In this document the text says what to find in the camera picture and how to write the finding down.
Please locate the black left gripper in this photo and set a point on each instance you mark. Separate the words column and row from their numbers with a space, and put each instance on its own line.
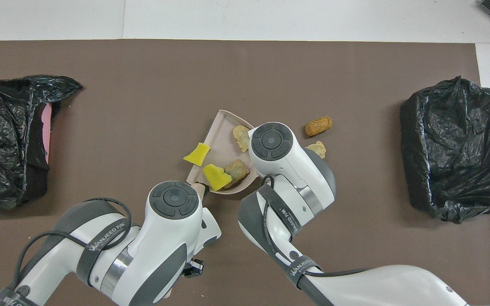
column 194, row 269

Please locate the yellow green sponge block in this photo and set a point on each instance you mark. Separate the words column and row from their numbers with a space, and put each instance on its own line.
column 216, row 177

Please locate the long pale sponge scrap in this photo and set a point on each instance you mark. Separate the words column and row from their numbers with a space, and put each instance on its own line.
column 237, row 170

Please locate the wavy yellow green sponge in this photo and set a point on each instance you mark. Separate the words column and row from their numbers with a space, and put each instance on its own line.
column 196, row 154

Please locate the round pale sponge scrap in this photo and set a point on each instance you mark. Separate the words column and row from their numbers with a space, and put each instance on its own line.
column 241, row 138

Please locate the beige plastic dustpan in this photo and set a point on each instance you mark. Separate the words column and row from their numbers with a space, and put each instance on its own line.
column 221, row 131

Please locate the jagged pale sponge scrap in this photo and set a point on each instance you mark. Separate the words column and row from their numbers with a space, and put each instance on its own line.
column 318, row 148

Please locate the brown sponge chunk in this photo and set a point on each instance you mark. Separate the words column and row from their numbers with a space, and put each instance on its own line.
column 318, row 126

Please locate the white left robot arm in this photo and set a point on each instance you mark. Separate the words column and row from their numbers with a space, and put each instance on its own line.
column 160, row 242

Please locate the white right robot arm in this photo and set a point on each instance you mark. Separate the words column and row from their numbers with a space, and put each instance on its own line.
column 295, row 170

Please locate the black bag bin pink inside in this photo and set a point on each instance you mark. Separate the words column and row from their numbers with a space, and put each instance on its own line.
column 2, row 127

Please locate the brown table mat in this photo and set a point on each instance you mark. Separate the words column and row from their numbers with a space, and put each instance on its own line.
column 143, row 85

